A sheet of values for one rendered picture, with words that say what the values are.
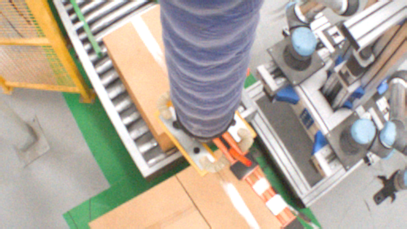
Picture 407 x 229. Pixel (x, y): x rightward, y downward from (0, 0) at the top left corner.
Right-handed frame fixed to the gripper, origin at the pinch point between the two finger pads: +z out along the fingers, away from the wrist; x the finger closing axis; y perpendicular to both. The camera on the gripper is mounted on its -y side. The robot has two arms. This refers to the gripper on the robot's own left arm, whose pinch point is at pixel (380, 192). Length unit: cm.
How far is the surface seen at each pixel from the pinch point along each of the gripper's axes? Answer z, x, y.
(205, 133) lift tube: 9, 61, -43
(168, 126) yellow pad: 38, 76, -51
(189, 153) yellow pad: 38, 62, -49
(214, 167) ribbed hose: 32, 51, -45
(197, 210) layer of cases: 98, 44, -58
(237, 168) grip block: 26, 45, -38
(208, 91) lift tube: -43, 60, -44
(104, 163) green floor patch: 152, 105, -91
